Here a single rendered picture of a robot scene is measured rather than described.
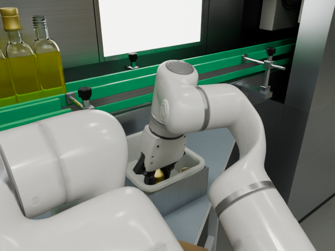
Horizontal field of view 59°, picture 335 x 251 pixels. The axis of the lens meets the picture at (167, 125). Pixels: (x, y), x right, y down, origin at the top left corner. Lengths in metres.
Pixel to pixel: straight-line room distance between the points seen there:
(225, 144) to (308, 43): 0.50
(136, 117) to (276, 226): 0.58
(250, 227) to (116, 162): 0.17
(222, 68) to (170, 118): 0.64
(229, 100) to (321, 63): 0.76
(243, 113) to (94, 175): 0.26
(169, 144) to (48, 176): 0.34
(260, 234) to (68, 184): 0.21
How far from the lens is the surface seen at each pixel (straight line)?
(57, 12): 0.90
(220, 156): 0.89
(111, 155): 0.33
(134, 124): 0.87
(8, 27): 0.73
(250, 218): 0.37
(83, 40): 0.93
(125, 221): 0.28
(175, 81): 0.49
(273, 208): 0.38
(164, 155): 0.62
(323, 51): 1.20
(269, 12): 1.45
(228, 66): 1.08
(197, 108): 0.45
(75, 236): 0.27
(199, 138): 0.97
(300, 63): 1.24
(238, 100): 0.49
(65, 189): 0.32
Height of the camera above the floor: 1.23
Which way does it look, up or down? 27 degrees down
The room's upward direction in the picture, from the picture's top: straight up
